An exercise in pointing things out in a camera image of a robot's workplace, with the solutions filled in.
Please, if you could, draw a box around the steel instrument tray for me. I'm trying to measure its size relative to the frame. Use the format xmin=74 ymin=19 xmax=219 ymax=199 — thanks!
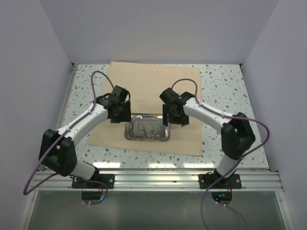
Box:
xmin=124 ymin=114 xmax=171 ymax=142

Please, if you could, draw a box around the beige cloth wrap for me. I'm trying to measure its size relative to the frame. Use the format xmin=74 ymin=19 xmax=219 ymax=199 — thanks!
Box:
xmin=88 ymin=61 xmax=203 ymax=156

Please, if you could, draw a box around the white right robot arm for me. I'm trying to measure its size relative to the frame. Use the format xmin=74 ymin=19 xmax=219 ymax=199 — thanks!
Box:
xmin=159 ymin=88 xmax=256 ymax=188

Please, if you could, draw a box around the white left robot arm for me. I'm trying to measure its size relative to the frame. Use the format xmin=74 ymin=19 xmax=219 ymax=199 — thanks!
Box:
xmin=39 ymin=86 xmax=131 ymax=188

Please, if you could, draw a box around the steel surgical instruments set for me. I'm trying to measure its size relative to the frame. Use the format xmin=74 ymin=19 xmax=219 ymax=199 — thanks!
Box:
xmin=129 ymin=117 xmax=166 ymax=141

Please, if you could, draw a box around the aluminium side rail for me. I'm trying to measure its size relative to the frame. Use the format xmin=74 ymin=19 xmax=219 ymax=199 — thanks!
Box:
xmin=51 ymin=63 xmax=79 ymax=130

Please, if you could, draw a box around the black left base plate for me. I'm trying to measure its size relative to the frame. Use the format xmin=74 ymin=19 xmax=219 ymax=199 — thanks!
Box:
xmin=71 ymin=173 xmax=115 ymax=189

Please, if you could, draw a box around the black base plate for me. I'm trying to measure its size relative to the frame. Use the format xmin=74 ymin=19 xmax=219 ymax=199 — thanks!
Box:
xmin=198 ymin=172 xmax=242 ymax=189
xmin=71 ymin=173 xmax=115 ymax=189

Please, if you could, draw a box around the aluminium front rail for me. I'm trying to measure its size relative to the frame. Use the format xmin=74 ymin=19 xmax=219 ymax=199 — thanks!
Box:
xmin=31 ymin=169 xmax=285 ymax=192

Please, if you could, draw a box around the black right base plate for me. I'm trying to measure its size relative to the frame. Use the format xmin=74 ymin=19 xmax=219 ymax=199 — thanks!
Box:
xmin=198 ymin=172 xmax=242 ymax=189

